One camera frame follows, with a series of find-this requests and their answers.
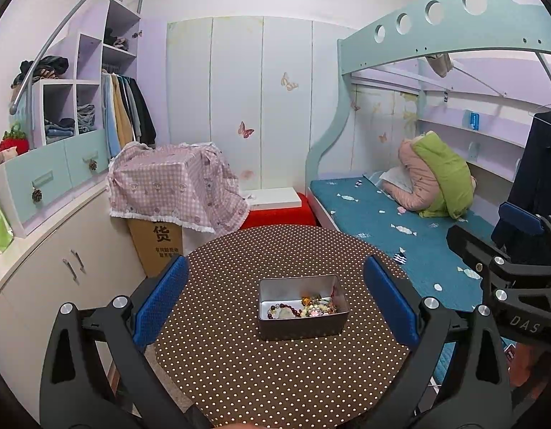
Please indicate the large teal drawer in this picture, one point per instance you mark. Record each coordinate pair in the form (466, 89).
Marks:
(38, 167)

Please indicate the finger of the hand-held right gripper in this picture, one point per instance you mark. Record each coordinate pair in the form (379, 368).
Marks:
(472, 245)
(521, 219)

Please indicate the folded dark jeans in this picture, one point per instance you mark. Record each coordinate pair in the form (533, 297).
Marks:
(59, 127)

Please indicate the red stool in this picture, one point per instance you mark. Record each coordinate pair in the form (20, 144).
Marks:
(275, 217)

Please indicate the lilac open shelf unit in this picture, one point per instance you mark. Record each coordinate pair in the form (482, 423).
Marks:
(123, 20)

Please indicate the pink flower sticker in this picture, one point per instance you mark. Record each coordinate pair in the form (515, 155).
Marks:
(247, 174)

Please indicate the cream cabinet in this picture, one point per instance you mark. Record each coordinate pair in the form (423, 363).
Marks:
(47, 286)

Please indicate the pale stone pendant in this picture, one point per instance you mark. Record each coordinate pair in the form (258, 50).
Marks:
(285, 314)

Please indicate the lilac bed wall shelf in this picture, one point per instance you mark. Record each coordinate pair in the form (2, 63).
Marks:
(494, 138)

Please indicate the brown cardboard box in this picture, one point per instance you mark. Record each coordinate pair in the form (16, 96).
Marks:
(155, 245)

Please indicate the pink and green quilt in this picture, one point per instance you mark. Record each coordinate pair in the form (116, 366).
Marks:
(440, 174)

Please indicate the person's right hand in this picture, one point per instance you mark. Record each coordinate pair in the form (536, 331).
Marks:
(528, 364)

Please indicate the beige plush toy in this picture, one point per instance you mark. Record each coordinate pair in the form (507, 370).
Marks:
(5, 157)

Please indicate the small brown butterfly sticker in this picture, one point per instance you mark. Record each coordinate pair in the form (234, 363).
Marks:
(355, 106)

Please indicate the pink butterfly sticker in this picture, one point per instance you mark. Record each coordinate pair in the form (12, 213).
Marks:
(245, 130)

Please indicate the grey hanging cloth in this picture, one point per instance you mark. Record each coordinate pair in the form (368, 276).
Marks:
(440, 65)

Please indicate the small blue box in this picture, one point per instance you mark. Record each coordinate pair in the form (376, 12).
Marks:
(473, 120)

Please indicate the silver metal tin box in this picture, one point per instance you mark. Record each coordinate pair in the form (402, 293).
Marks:
(302, 328)

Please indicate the blue candy print mattress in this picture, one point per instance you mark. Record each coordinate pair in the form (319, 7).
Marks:
(369, 216)

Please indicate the white printed pillow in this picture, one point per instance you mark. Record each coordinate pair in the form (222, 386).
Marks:
(396, 179)

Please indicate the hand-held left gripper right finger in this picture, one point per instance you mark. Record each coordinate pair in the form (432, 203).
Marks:
(387, 297)

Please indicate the pink checkered cloth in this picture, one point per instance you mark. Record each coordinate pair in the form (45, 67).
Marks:
(168, 178)

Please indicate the folded clothes on shelf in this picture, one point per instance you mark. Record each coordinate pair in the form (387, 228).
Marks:
(115, 40)

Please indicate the beige butterfly sticker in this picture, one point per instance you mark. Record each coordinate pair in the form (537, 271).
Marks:
(290, 82)

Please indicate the red strawberry plush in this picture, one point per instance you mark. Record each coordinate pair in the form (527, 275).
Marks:
(14, 143)

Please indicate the teal bunk bed frame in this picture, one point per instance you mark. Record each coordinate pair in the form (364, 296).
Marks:
(503, 27)

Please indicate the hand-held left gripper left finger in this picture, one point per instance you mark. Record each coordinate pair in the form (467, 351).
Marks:
(164, 297)

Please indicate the round polka dot table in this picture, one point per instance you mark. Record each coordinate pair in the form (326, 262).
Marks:
(257, 375)

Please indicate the row of hanging clothes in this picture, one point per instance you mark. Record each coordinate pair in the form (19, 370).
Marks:
(123, 111)

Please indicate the pile of dark clothes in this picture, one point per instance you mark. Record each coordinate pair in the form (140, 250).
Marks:
(47, 65)

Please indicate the pine cone drawer knob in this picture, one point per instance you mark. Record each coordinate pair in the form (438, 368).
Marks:
(93, 165)
(37, 195)

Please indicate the small pale butterfly sticker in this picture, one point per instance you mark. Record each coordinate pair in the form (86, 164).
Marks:
(383, 137)

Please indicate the stepped shelf cabinet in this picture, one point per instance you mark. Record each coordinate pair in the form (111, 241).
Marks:
(13, 103)

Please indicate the dark hanging jacket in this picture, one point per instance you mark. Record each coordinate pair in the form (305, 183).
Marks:
(539, 165)

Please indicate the white board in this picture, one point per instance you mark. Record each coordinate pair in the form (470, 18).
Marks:
(275, 196)

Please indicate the folded light jeans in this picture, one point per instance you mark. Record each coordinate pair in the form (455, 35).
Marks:
(86, 118)

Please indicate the small teal drawer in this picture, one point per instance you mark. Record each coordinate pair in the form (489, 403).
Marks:
(85, 147)

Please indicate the white panelled wardrobe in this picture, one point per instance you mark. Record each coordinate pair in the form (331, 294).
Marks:
(235, 76)

